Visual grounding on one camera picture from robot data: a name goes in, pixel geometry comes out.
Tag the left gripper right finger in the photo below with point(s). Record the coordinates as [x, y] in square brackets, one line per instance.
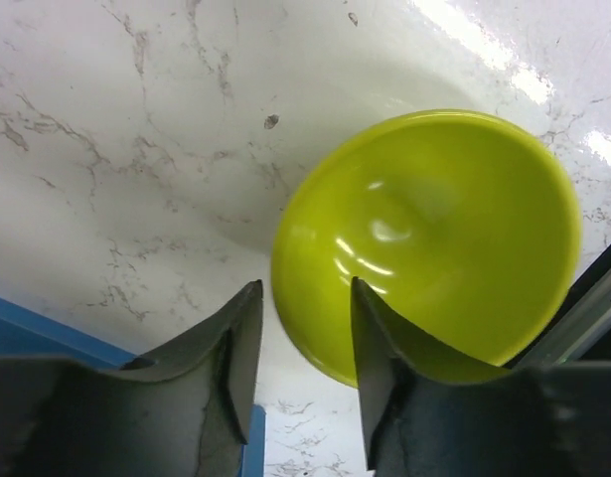
[428, 409]

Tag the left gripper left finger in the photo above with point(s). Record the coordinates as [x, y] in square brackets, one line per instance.
[136, 412]

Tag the lime green bowl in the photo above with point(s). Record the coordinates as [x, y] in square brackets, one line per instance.
[462, 222]

